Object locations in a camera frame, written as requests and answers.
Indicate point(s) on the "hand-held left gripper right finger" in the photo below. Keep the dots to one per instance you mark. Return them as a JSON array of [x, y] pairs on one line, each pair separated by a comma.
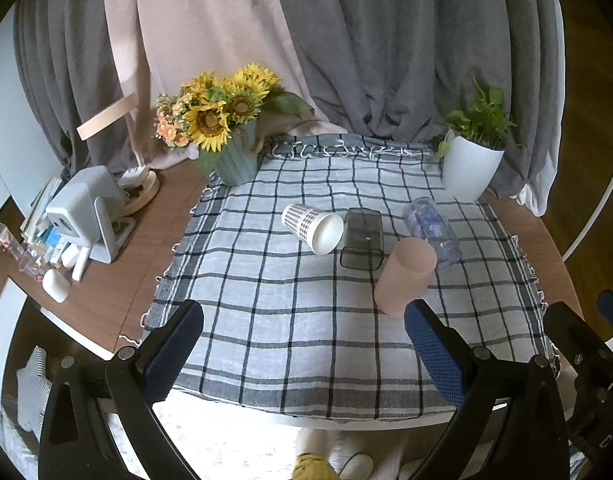
[[436, 355]]

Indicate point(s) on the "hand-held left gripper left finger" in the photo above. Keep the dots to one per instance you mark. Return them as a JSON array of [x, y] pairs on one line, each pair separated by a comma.
[[174, 355]]

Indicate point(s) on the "pink plastic cup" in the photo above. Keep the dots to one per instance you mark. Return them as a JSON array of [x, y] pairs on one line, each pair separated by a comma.
[[404, 280]]

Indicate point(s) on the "clear cup with blue print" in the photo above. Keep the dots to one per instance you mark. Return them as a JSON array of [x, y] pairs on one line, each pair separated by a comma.
[[431, 227]]

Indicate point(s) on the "dark transparent rectangular cup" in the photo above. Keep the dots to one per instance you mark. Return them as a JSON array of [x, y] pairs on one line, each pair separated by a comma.
[[362, 235]]

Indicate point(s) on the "checkered paper cup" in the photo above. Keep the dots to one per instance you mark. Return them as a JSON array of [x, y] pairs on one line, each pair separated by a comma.
[[309, 222]]

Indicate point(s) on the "white curved tube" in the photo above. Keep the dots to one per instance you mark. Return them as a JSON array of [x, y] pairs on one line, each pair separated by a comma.
[[593, 215]]

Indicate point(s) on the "white fluffy rug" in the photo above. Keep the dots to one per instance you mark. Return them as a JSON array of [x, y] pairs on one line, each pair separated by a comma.
[[221, 447]]

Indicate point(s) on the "checked grey white tablecloth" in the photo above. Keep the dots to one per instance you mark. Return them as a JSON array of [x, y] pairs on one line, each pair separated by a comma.
[[286, 320]]

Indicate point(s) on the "small white bottle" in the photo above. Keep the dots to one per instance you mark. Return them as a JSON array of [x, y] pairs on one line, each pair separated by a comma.
[[80, 262]]

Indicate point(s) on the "white slipper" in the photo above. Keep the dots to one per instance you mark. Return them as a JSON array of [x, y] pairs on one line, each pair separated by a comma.
[[354, 462]]

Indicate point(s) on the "white earbuds case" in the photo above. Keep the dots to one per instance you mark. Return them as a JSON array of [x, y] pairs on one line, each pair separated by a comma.
[[55, 285]]

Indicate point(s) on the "striped star-shaped pillow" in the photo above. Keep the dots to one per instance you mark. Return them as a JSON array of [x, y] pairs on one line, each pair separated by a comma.
[[34, 390]]

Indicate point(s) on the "yellow knit cloth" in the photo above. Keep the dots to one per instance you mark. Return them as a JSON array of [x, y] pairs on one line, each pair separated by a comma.
[[314, 467]]

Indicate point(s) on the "round wooden tray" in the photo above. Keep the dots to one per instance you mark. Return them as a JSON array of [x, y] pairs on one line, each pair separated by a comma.
[[149, 190]]

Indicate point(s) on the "small clear bottle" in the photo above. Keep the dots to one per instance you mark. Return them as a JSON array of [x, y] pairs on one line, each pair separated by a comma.
[[30, 260]]

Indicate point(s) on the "grey desktop device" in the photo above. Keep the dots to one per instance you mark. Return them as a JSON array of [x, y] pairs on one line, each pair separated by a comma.
[[84, 205]]

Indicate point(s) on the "white power adapter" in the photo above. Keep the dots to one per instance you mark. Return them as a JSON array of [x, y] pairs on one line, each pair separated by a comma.
[[134, 175]]

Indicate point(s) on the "white plant pot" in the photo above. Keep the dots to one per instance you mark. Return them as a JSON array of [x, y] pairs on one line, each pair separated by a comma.
[[471, 170]]

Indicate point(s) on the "stack of books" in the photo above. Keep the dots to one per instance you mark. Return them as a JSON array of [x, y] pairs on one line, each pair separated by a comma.
[[39, 210]]

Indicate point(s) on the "ribbed blue-green vase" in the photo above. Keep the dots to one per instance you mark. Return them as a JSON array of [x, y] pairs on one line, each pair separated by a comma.
[[236, 162]]

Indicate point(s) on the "green leafy plant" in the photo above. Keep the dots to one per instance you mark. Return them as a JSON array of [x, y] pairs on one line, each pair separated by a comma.
[[481, 122]]

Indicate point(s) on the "sunflower bouquet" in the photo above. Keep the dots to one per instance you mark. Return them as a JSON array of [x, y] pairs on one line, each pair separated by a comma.
[[211, 120]]

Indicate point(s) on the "grey curtain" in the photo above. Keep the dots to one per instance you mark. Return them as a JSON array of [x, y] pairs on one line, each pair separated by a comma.
[[411, 50], [61, 60]]

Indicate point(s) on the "pink curtain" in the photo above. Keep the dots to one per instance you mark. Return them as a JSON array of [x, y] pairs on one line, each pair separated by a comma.
[[186, 25]]

